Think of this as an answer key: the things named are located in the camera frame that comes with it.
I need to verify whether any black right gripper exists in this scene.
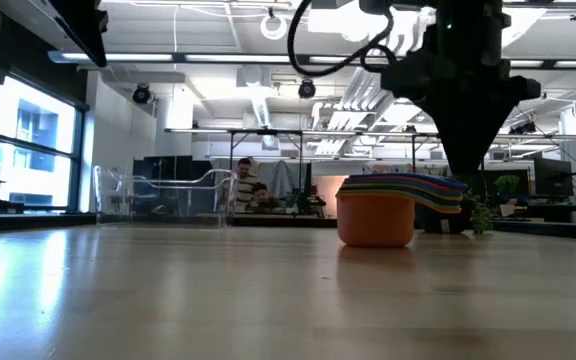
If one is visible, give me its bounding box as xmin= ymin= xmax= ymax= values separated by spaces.
xmin=380 ymin=22 xmax=543 ymax=176

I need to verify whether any bright blue measuring cup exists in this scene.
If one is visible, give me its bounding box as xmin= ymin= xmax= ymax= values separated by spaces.
xmin=346 ymin=172 xmax=469 ymax=194

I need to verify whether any red measuring cup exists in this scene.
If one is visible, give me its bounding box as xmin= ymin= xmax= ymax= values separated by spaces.
xmin=343 ymin=176 xmax=468 ymax=197

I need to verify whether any yellow measuring cup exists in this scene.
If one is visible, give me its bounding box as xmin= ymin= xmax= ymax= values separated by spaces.
xmin=341 ymin=179 xmax=467 ymax=201

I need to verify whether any teal blue measuring cup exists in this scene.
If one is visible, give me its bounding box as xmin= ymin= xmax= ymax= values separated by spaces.
xmin=340 ymin=182 xmax=466 ymax=205

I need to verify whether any green measuring cup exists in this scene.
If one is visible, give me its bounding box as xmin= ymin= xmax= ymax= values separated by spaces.
xmin=337 ymin=188 xmax=464 ymax=212

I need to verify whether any stack of colourful cups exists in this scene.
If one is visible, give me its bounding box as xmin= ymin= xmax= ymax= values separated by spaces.
xmin=336 ymin=191 xmax=463 ymax=249

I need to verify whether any clear plastic basket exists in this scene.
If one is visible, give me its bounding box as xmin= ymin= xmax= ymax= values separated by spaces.
xmin=92 ymin=164 xmax=240 ymax=229

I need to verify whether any small green desk plant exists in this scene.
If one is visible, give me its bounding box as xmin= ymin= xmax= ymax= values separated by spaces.
xmin=494 ymin=173 xmax=521 ymax=217

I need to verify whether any black computer monitor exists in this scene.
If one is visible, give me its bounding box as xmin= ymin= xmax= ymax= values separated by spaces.
xmin=484 ymin=168 xmax=532 ymax=197
xmin=534 ymin=157 xmax=575 ymax=199

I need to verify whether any floral cloth with orange flowers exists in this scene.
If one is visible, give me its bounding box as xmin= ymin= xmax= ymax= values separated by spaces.
xmin=362 ymin=163 xmax=414 ymax=176

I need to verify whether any succulent plant in black pot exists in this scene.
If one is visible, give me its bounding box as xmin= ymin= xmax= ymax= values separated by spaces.
xmin=414 ymin=192 xmax=495 ymax=236

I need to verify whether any round black ceiling speaker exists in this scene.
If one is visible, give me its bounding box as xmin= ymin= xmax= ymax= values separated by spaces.
xmin=131 ymin=83 xmax=152 ymax=106
xmin=297 ymin=78 xmax=317 ymax=100

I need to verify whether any grey cloth cover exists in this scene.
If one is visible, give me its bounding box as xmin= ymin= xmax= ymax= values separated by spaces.
xmin=257 ymin=159 xmax=303 ymax=200

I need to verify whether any person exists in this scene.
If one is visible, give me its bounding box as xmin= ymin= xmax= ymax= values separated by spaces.
xmin=244 ymin=181 xmax=283 ymax=215
xmin=234 ymin=157 xmax=261 ymax=212

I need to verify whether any overhead light bar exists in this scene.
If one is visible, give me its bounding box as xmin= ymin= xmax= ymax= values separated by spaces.
xmin=47 ymin=49 xmax=576 ymax=70

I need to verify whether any large window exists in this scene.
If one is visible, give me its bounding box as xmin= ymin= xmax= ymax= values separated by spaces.
xmin=0 ymin=74 xmax=85 ymax=212

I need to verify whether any white ceiling duct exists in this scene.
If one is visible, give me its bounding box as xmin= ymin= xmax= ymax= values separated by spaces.
xmin=312 ymin=64 xmax=404 ymax=156

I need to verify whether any black background station frame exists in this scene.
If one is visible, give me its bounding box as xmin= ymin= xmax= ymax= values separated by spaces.
xmin=165 ymin=127 xmax=489 ymax=194

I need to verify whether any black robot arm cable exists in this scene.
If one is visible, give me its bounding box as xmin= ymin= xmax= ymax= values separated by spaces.
xmin=286 ymin=0 xmax=399 ymax=79

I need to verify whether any white hanging ring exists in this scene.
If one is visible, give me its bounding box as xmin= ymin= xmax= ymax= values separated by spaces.
xmin=259 ymin=12 xmax=289 ymax=42

